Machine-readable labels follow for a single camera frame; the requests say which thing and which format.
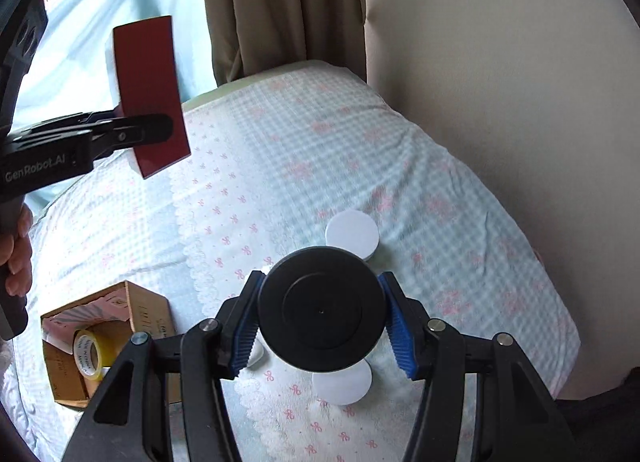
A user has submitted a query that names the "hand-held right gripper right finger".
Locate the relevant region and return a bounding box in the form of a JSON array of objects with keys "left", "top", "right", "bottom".
[{"left": 377, "top": 271, "right": 577, "bottom": 462}]

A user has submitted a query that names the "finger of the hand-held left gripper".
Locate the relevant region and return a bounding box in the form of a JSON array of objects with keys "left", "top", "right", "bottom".
[
  {"left": 90, "top": 113, "right": 174, "bottom": 159},
  {"left": 30, "top": 109, "right": 123, "bottom": 135}
]

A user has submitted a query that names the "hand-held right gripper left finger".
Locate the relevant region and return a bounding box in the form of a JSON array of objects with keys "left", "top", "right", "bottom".
[{"left": 60, "top": 269, "right": 267, "bottom": 462}]

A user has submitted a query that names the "red box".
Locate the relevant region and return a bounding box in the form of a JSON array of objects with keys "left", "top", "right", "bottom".
[{"left": 104, "top": 15, "right": 192, "bottom": 180}]

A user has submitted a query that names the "black round disc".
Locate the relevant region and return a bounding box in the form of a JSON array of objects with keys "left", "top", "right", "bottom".
[{"left": 259, "top": 246, "right": 388, "bottom": 374}]

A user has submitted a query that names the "brown cardboard box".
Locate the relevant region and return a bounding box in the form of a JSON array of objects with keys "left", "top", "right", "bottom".
[{"left": 40, "top": 280, "right": 182, "bottom": 410}]

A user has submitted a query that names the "person's left hand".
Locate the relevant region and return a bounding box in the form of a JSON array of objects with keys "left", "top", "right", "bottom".
[{"left": 0, "top": 204, "right": 34, "bottom": 296}]

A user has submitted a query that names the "white round disc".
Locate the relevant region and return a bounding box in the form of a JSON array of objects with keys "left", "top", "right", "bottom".
[
  {"left": 311, "top": 361, "right": 373, "bottom": 406},
  {"left": 246, "top": 329, "right": 265, "bottom": 369},
  {"left": 325, "top": 210, "right": 381, "bottom": 263}
]

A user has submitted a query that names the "light green bed sheet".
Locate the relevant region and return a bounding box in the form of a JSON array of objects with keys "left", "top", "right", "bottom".
[{"left": 181, "top": 59, "right": 351, "bottom": 110}]

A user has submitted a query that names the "yellow tape roll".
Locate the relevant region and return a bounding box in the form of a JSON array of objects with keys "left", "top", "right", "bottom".
[{"left": 72, "top": 329, "right": 122, "bottom": 384}]

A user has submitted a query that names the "pink packet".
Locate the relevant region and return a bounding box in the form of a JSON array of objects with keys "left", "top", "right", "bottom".
[{"left": 42, "top": 298, "right": 134, "bottom": 356}]

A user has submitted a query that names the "brown curtain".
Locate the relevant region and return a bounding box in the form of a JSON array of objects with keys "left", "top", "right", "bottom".
[{"left": 185, "top": 0, "right": 369, "bottom": 86}]

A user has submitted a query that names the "white padded headboard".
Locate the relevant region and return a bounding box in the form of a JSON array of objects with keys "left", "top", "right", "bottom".
[{"left": 360, "top": 0, "right": 640, "bottom": 399}]

